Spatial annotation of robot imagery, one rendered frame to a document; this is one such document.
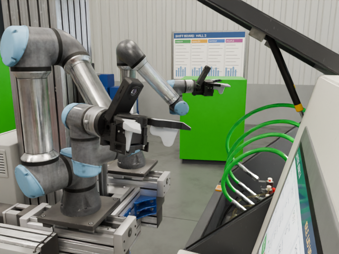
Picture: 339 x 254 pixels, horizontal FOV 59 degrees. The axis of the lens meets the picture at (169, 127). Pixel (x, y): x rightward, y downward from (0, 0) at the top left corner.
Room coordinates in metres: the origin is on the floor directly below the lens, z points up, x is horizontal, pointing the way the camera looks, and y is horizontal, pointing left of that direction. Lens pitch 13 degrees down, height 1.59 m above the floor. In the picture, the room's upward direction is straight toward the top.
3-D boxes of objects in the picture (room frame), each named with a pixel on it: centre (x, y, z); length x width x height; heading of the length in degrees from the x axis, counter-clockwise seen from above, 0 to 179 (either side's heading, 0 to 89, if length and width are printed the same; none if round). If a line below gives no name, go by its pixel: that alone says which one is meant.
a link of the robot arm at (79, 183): (1.05, 0.34, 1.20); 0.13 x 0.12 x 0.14; 139
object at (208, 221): (1.20, -0.17, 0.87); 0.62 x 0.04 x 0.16; 160
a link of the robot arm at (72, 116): (0.78, 0.23, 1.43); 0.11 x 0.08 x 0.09; 49
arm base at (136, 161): (1.53, 0.20, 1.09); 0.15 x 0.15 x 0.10
